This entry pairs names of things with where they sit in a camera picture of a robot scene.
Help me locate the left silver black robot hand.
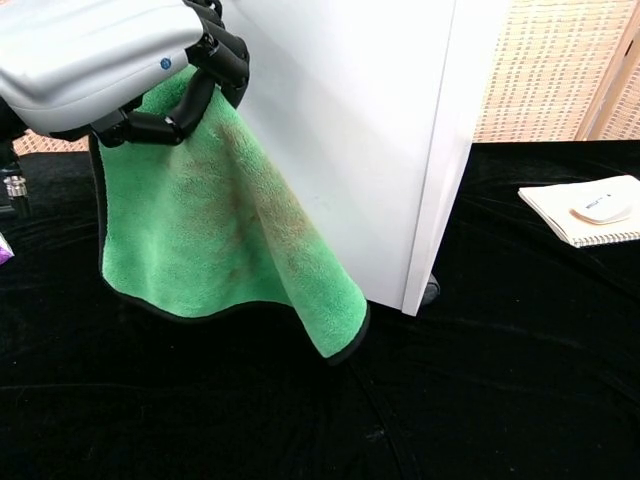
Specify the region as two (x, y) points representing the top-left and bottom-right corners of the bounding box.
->
(0, 0), (250, 148)

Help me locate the green microfiber cloth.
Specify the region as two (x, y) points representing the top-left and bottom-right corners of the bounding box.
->
(87, 64), (371, 367)

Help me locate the white cabinet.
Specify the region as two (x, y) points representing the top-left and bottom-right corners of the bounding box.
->
(199, 0), (511, 317)

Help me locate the dark grey rounded object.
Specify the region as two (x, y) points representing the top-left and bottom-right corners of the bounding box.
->
(418, 273), (442, 307)

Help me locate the black velvet tablecloth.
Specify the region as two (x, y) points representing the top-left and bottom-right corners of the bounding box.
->
(0, 139), (640, 480)

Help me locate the brown spiral notebook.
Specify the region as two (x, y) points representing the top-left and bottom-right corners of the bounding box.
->
(517, 174), (640, 249)

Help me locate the white computer mouse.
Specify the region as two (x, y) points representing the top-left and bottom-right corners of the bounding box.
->
(569, 192), (635, 225)

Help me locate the perforated wooden wall panel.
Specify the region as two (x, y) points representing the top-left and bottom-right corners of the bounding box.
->
(472, 0), (640, 144)

